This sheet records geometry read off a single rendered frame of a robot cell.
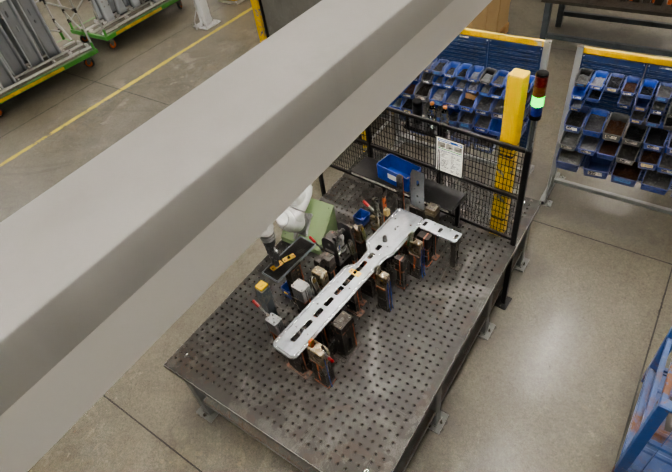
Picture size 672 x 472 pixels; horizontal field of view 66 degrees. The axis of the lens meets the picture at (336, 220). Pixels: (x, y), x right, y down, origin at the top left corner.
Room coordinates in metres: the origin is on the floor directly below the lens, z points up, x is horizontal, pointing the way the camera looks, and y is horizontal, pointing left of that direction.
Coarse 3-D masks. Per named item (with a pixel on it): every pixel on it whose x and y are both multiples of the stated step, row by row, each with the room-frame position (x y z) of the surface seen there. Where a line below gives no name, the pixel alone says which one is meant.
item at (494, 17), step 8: (496, 0) 6.66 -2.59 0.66; (504, 0) 6.86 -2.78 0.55; (488, 8) 6.49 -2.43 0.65; (496, 8) 6.68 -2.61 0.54; (504, 8) 6.91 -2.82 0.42; (480, 16) 6.34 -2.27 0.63; (488, 16) 6.51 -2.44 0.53; (496, 16) 6.73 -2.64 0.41; (504, 16) 6.94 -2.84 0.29; (472, 24) 6.20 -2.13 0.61; (480, 24) 6.35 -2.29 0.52; (488, 24) 6.54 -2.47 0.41; (496, 24) 6.75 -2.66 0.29; (504, 24) 6.96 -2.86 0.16; (496, 32) 6.78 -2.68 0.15; (504, 32) 6.99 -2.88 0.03
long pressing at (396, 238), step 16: (400, 208) 2.68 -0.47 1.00; (384, 224) 2.55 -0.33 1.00; (400, 224) 2.52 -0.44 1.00; (416, 224) 2.50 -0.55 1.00; (368, 240) 2.42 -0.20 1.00; (400, 240) 2.37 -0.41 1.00; (384, 256) 2.26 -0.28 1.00; (368, 272) 2.14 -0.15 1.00; (336, 288) 2.06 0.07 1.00; (352, 288) 2.04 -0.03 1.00; (320, 304) 1.95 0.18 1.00; (336, 304) 1.93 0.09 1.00; (304, 320) 1.86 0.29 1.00; (320, 320) 1.84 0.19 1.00; (288, 336) 1.76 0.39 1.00; (304, 336) 1.74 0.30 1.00; (288, 352) 1.65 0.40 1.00
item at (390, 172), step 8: (384, 160) 3.09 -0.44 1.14; (392, 160) 3.12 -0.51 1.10; (400, 160) 3.06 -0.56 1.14; (384, 168) 2.97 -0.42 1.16; (392, 168) 3.11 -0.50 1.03; (400, 168) 3.06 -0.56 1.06; (408, 168) 3.00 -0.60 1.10; (416, 168) 2.94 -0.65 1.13; (384, 176) 2.98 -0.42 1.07; (392, 176) 2.92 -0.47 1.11; (408, 176) 2.98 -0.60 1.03; (392, 184) 2.92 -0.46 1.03; (408, 184) 2.81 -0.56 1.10
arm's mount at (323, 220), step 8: (312, 200) 2.96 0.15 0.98; (312, 208) 2.91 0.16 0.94; (320, 208) 2.88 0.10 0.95; (328, 208) 2.85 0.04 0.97; (312, 216) 2.87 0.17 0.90; (320, 216) 2.84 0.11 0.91; (328, 216) 2.81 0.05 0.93; (312, 224) 2.82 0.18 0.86; (320, 224) 2.79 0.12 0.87; (328, 224) 2.77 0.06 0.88; (336, 224) 2.84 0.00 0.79; (288, 232) 2.86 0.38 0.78; (312, 232) 2.77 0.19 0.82; (320, 232) 2.74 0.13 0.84; (336, 232) 2.83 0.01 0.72; (288, 240) 2.82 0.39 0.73; (320, 240) 2.70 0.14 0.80
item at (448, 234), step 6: (432, 222) 2.49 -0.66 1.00; (420, 228) 2.46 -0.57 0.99; (426, 228) 2.44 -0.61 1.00; (432, 228) 2.43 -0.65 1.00; (438, 228) 2.42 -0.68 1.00; (444, 228) 2.41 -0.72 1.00; (438, 234) 2.37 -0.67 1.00; (444, 234) 2.36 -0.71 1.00; (450, 234) 2.35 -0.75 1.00; (456, 234) 2.34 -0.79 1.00; (450, 240) 2.30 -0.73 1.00; (456, 240) 2.29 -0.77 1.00
